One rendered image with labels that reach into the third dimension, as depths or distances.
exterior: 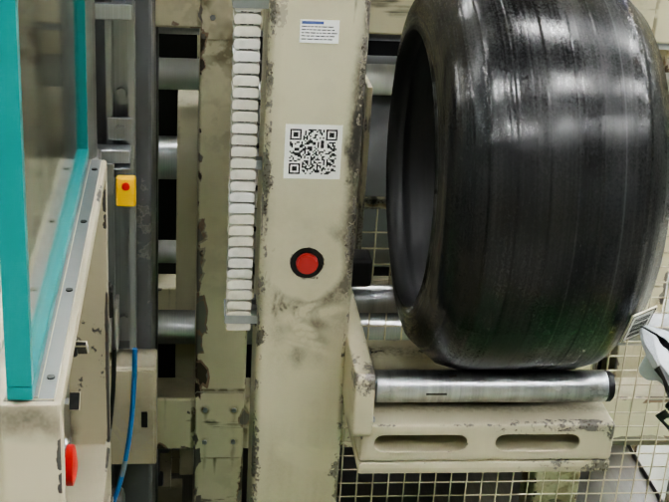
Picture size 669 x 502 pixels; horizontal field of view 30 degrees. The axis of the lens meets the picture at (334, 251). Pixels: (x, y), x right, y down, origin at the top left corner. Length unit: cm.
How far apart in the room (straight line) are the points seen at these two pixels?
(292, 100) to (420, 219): 47
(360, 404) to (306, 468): 22
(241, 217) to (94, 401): 32
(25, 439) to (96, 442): 63
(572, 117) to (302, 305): 47
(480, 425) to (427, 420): 7
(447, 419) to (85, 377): 51
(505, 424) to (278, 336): 34
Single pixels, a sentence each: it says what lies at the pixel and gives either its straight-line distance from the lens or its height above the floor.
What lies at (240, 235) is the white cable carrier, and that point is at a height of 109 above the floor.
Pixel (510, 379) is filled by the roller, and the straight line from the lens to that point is 175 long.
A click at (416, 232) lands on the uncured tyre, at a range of 200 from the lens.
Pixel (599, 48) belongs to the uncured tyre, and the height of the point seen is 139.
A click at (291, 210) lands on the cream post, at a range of 167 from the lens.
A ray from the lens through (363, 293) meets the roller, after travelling 196.
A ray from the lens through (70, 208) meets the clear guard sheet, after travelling 127.
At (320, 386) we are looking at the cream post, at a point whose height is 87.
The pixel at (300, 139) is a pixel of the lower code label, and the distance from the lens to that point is 164.
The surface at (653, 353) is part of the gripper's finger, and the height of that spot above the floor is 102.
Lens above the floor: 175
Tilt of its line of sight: 23 degrees down
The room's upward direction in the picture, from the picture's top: 4 degrees clockwise
